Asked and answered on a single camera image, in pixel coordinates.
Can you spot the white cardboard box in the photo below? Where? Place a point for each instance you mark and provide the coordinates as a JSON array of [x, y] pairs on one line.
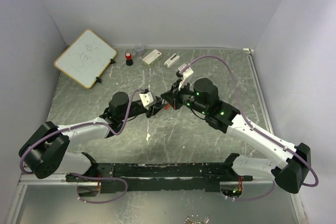
[[152, 58]]

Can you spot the small whiteboard wooden frame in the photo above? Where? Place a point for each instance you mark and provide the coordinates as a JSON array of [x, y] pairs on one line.
[[86, 59]]

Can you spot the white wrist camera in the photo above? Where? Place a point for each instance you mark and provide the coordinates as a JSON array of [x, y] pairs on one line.
[[147, 99], [184, 73]]

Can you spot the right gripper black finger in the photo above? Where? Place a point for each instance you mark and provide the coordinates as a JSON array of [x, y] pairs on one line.
[[168, 96], [172, 104]]

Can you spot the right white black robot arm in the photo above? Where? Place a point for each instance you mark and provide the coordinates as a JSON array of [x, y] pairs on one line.
[[290, 162]]

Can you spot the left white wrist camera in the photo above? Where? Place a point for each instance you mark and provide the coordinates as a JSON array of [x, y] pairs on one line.
[[147, 99]]

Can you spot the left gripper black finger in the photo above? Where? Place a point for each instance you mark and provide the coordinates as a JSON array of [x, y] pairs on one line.
[[158, 108], [160, 101]]

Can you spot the clear plastic cup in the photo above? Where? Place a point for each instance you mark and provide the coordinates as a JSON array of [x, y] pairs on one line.
[[139, 49]]

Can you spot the red black stamp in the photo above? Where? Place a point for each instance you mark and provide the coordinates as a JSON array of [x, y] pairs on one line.
[[129, 60]]

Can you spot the aluminium frame rail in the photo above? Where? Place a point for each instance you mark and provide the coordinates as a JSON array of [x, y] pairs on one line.
[[296, 199]]

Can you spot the small metal parts pile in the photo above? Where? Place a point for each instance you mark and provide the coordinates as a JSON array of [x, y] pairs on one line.
[[195, 219]]

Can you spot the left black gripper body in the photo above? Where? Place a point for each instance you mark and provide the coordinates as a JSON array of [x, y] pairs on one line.
[[149, 113]]

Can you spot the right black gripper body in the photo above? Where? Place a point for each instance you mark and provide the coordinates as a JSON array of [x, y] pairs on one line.
[[181, 96]]

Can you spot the white rectangular device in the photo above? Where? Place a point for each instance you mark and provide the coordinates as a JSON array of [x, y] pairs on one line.
[[173, 59]]

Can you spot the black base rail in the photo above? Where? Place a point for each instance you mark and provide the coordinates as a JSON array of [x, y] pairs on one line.
[[157, 177]]

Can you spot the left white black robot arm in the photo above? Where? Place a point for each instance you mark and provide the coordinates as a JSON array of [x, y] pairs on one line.
[[45, 152]]

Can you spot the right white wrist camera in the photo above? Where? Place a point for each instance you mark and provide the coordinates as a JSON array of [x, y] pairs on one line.
[[184, 73]]

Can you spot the red carabiner keyring with keys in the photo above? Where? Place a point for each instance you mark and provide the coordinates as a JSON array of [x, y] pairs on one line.
[[167, 106]]

